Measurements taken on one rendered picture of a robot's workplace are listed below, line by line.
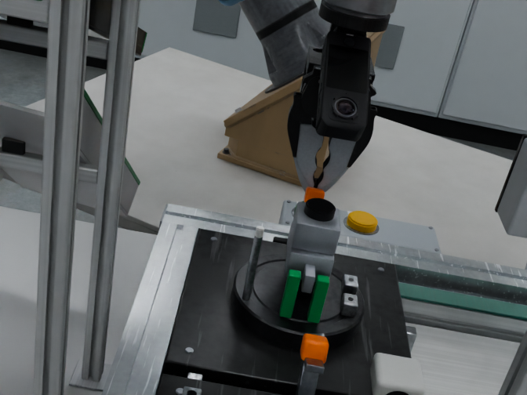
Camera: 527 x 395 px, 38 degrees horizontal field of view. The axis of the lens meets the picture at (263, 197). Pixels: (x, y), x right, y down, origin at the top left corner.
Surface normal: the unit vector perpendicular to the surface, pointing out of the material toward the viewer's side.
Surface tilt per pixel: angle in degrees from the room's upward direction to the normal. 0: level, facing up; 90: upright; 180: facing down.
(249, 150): 90
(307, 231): 90
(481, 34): 90
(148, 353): 0
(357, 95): 33
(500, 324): 90
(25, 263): 0
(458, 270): 0
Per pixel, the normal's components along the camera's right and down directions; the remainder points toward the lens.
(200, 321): 0.18, -0.86
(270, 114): -0.36, 0.40
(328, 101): 0.15, -0.46
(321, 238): -0.06, 0.48
